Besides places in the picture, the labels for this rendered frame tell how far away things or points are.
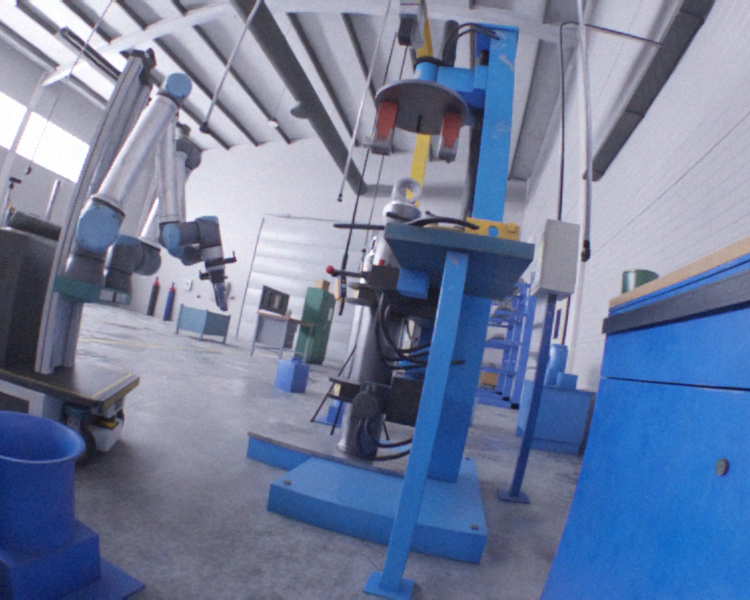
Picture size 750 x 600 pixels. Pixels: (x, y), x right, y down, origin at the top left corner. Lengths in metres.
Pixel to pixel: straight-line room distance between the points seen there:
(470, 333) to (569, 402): 2.24
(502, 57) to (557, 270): 1.34
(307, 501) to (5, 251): 1.53
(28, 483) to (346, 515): 1.09
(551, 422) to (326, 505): 2.86
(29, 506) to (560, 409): 3.91
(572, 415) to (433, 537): 2.78
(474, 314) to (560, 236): 0.70
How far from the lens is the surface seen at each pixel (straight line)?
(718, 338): 0.65
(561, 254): 2.33
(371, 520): 1.56
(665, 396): 0.77
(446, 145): 2.40
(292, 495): 1.62
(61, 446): 1.09
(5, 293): 1.81
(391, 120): 2.47
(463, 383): 2.01
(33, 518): 0.95
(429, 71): 2.66
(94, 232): 1.44
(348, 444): 2.12
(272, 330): 8.08
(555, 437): 4.11
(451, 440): 2.05
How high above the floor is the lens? 0.72
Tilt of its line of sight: 6 degrees up
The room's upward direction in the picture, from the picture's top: 11 degrees clockwise
